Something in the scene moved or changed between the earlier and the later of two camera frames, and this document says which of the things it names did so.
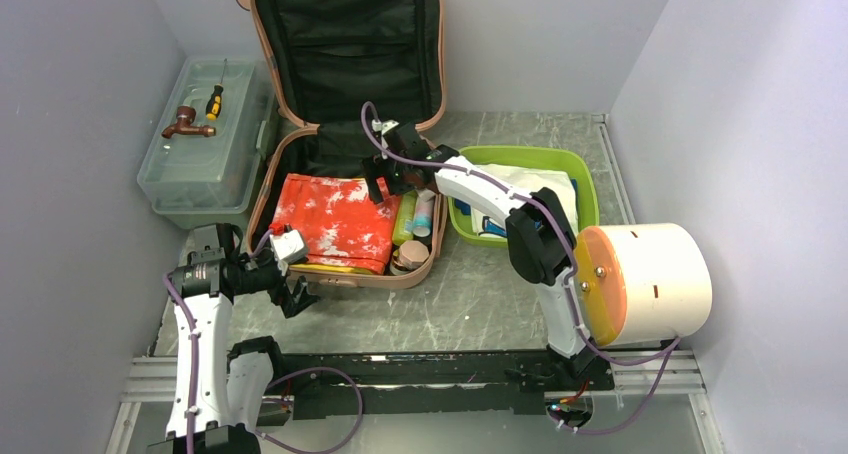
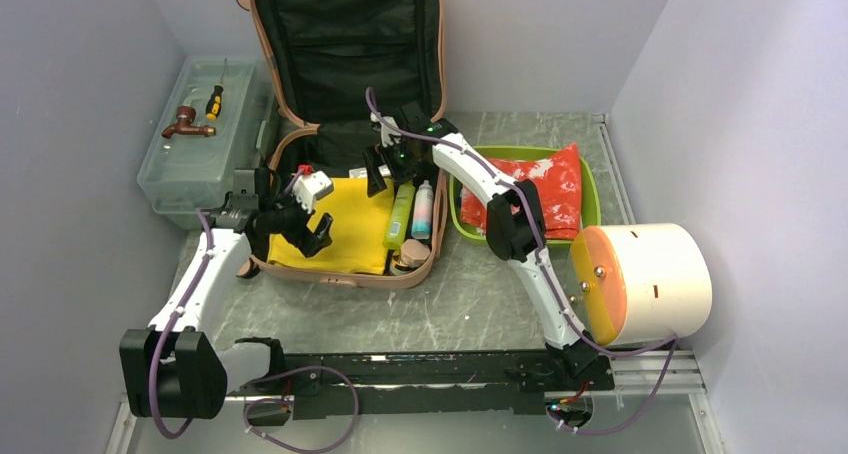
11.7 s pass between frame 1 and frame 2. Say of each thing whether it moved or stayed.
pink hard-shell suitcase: stayed
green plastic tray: stayed
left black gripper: moved
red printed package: moved
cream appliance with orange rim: stayed
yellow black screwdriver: stayed
